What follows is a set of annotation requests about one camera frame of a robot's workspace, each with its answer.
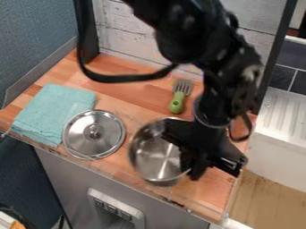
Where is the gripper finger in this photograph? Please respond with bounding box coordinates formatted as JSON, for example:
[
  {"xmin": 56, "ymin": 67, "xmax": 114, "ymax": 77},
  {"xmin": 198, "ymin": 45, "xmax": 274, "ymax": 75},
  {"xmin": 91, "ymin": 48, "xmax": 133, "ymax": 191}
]
[
  {"xmin": 178, "ymin": 148, "xmax": 194, "ymax": 175},
  {"xmin": 189, "ymin": 160, "xmax": 212, "ymax": 182}
]

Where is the silver pot lid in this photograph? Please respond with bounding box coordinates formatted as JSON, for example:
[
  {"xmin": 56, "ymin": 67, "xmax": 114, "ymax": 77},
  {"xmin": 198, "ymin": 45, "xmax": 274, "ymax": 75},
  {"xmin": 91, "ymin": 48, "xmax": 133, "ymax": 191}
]
[{"xmin": 61, "ymin": 108, "xmax": 128, "ymax": 161}]

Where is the black cable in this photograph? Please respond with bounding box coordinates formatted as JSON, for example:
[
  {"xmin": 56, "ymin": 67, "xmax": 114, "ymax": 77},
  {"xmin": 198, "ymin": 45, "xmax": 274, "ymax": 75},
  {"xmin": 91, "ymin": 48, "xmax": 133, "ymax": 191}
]
[{"xmin": 75, "ymin": 44, "xmax": 180, "ymax": 84}]

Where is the green handled fork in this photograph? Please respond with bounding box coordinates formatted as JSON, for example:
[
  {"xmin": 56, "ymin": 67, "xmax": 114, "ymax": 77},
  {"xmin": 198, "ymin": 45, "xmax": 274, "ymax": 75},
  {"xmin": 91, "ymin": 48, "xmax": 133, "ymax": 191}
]
[{"xmin": 166, "ymin": 78, "xmax": 197, "ymax": 115}]

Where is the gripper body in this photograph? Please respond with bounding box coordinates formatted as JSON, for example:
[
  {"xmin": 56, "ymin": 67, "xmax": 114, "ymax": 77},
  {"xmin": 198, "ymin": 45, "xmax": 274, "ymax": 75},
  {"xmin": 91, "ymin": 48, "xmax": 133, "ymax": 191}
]
[{"xmin": 160, "ymin": 117, "xmax": 249, "ymax": 179}]

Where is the silver pot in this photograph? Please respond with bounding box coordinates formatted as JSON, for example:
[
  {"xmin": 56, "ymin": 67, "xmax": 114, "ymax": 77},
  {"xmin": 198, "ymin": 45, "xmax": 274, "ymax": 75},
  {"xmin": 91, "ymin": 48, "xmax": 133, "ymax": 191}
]
[{"xmin": 126, "ymin": 116, "xmax": 197, "ymax": 188}]

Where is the teal cloth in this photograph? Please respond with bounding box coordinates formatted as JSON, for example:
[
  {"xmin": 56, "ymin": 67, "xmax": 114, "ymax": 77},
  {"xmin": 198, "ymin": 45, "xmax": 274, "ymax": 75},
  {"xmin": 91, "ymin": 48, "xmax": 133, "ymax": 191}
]
[{"xmin": 9, "ymin": 83, "xmax": 98, "ymax": 148}]

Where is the white cabinet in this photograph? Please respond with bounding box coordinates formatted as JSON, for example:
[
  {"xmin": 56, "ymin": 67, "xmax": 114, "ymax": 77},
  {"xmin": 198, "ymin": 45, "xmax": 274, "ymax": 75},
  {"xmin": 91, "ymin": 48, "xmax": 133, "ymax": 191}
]
[{"xmin": 246, "ymin": 35, "xmax": 306, "ymax": 193}]

